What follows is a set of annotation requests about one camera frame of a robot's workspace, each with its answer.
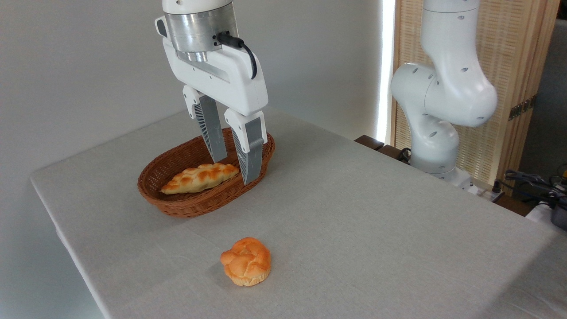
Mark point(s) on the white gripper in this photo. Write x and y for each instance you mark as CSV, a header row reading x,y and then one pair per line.
x,y
230,84

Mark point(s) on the long braided bread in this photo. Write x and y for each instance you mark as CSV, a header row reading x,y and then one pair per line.
x,y
199,176

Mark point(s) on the round knotted bread bun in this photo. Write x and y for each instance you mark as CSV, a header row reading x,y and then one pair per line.
x,y
246,261

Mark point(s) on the brown wicker basket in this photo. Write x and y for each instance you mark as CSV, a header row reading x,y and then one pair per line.
x,y
195,206

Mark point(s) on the grey tablecloth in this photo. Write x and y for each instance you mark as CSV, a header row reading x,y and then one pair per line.
x,y
376,243

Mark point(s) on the white power strip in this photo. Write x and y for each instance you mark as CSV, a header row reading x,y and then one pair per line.
x,y
486,193

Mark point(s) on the metal screen hinge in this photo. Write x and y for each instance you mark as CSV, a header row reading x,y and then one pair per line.
x,y
522,107

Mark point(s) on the wooden folding screen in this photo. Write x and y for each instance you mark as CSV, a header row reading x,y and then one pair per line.
x,y
514,44

